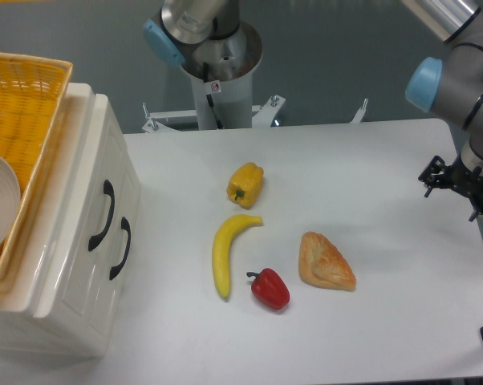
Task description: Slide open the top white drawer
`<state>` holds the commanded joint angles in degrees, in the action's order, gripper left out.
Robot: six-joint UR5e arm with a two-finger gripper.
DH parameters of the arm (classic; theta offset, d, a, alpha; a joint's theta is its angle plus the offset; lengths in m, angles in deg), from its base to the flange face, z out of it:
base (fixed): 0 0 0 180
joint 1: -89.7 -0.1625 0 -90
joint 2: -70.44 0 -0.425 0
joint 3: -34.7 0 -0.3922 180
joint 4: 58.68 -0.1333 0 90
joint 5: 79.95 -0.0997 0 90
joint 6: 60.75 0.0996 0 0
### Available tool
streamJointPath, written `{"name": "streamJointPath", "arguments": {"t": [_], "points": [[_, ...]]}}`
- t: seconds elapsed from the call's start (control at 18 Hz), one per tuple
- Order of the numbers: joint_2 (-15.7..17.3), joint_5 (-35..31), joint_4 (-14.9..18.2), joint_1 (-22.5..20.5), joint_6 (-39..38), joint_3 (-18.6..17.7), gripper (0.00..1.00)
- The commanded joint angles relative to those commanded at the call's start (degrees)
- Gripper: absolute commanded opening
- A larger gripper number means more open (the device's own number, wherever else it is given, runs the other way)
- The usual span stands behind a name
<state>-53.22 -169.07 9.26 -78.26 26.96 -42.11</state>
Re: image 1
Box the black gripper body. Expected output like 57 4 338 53
445 159 483 199

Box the white drawer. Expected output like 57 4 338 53
35 94 140 329

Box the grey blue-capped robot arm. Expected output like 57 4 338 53
143 1 483 217

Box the white drawer cabinet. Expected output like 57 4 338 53
0 83 140 356

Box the golden pastry bread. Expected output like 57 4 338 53
298 232 356 292

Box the yellow bell pepper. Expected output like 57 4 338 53
226 162 264 209

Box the red bell pepper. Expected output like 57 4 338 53
246 268 290 310

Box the yellow banana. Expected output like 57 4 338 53
212 214 263 301

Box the yellow woven basket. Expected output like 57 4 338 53
0 52 73 281

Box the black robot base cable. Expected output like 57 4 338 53
202 62 226 130

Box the black lower drawer handle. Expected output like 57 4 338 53
108 217 132 281

